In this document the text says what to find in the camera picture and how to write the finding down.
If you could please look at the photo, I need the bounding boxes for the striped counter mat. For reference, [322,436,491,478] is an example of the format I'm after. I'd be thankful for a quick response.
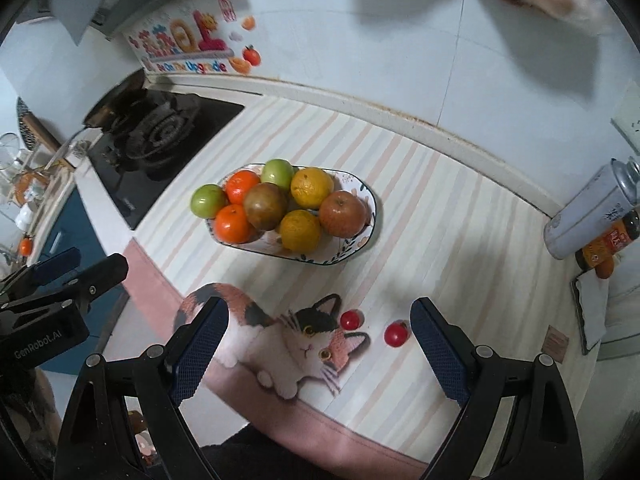
[132,95,599,457]

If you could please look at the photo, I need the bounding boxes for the calico cat shaped mat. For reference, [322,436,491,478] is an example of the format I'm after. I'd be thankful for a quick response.
[172,282,372,402]

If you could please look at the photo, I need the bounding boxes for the black gas stove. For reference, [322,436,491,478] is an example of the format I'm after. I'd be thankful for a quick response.
[87,89,246,231]

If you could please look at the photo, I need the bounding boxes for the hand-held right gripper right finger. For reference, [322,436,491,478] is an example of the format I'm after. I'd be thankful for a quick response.
[410,296,583,480]

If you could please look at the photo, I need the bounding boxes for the white notebook with dark cover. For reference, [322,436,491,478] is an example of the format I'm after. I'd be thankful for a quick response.
[571,272,614,356]

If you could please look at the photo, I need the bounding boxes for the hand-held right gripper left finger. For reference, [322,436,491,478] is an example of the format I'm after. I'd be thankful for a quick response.
[60,296,231,480]

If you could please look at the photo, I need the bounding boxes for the green apple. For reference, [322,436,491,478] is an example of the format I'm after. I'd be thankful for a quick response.
[261,159,294,189]
[190,184,229,219]

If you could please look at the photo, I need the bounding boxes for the colourful wall sticker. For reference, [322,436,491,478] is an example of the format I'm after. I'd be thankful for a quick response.
[125,0,264,77]

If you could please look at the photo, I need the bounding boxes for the dark sauce bottle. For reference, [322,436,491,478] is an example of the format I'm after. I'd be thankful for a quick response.
[575,209,640,275]

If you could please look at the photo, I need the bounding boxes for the olive brown pear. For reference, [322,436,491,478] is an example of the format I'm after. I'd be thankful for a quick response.
[243,182,288,231]

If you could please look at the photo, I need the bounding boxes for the wire mesh strainer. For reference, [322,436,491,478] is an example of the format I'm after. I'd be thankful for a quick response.
[0,132,27,172]

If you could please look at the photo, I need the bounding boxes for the floral oval ceramic plate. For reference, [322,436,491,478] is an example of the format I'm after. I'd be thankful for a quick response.
[204,162,379,265]

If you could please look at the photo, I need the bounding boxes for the silver metal canister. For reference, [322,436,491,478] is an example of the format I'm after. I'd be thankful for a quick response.
[544,157,640,261]

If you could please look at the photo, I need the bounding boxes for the white wall socket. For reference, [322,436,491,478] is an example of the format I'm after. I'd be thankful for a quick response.
[611,95,640,154]

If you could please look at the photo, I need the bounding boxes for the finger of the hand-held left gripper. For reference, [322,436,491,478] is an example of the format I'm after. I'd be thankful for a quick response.
[0,247,82,302]
[0,253,129,322]

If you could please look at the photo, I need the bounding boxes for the small brown card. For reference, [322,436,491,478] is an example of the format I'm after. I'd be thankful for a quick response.
[542,325,570,361]

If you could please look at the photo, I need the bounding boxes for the yellow orange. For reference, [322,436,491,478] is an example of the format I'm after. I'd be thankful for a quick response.
[279,210,322,253]
[290,167,335,210]

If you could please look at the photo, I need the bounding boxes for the black frying pan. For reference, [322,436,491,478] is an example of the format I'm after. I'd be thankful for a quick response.
[82,70,147,129]

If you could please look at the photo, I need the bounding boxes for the blue kitchen cabinet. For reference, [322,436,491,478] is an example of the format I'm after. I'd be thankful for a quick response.
[30,185,132,322]

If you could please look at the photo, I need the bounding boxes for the red-brown apple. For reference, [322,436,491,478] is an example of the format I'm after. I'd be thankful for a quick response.
[319,190,369,239]

